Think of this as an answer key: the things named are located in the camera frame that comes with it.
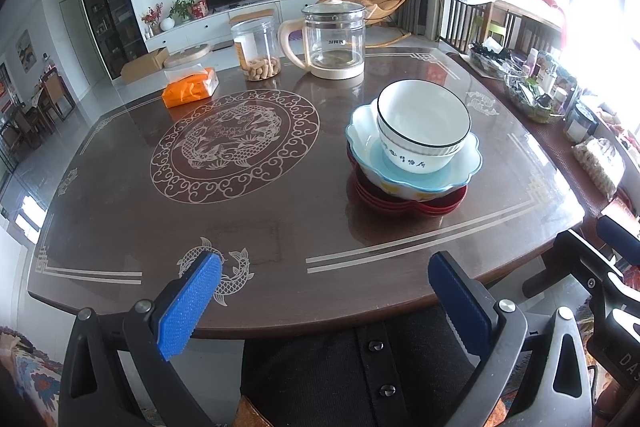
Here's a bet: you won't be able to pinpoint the wooden dining chair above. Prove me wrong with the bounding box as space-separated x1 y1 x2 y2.
40 72 76 118

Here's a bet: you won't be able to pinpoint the black basket of small packets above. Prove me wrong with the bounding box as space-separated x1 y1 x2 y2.
469 36 526 80

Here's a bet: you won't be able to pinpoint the white television cabinet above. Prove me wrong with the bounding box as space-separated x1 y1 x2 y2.
144 0 331 54

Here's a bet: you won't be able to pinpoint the dark glass display cabinet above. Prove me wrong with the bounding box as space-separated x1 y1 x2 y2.
75 0 149 80

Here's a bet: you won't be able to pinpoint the clear bag of snacks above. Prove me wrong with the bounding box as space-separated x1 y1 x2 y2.
572 139 626 200

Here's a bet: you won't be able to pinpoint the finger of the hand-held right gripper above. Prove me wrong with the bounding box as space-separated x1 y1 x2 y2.
555 229 627 306
596 215 640 258

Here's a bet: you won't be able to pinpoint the small wooden hairpin-leg table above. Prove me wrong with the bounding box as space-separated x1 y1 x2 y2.
229 8 277 25

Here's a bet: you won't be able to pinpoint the floral printed blanket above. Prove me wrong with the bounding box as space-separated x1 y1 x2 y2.
0 327 66 427

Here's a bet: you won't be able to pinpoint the wooden dining table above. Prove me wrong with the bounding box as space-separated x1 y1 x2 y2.
0 99 51 148

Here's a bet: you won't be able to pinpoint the glass jar with lid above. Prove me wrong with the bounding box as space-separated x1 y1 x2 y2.
565 103 598 142

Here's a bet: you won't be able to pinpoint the blue and white scalloped bowl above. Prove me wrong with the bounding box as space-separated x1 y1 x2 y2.
345 103 484 202

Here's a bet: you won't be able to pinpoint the red cloth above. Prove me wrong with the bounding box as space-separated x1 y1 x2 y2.
515 0 568 52

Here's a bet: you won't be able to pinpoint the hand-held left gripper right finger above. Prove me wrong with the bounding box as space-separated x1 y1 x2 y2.
428 252 593 427

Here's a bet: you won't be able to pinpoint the clear plastic jar of peanuts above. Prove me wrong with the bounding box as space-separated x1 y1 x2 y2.
230 15 282 82

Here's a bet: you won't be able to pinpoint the ribbed white bowl black rim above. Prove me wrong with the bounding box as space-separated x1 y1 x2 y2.
376 79 472 154

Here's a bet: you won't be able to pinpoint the clear tray of small bottles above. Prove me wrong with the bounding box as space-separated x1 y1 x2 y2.
505 67 568 122

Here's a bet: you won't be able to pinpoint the white door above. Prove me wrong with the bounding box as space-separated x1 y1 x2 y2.
59 0 96 88

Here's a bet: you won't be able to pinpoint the glass sliding door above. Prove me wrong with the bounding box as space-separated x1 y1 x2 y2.
0 107 23 188

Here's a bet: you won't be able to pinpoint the bushy green potted plant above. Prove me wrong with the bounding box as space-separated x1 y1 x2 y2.
168 0 197 22

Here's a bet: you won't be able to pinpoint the framed wall painting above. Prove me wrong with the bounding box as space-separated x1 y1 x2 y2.
16 30 38 70

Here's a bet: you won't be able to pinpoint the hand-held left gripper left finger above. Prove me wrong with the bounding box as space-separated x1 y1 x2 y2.
59 252 222 427

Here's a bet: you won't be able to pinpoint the orange tissue pack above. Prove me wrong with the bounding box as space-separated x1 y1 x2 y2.
161 66 220 108

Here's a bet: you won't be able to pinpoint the person's dark clothing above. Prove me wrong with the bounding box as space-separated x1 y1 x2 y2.
240 307 501 427

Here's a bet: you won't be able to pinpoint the cardboard box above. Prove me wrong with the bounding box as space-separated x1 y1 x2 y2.
121 47 171 84

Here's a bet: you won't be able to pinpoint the glass kettle cream handle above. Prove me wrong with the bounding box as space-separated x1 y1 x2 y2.
277 0 367 80

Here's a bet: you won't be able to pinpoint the dark wooden railed bed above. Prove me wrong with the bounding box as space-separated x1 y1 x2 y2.
439 0 566 58

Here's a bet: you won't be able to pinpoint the red flowers in vase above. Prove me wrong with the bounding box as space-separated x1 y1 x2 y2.
141 3 165 35

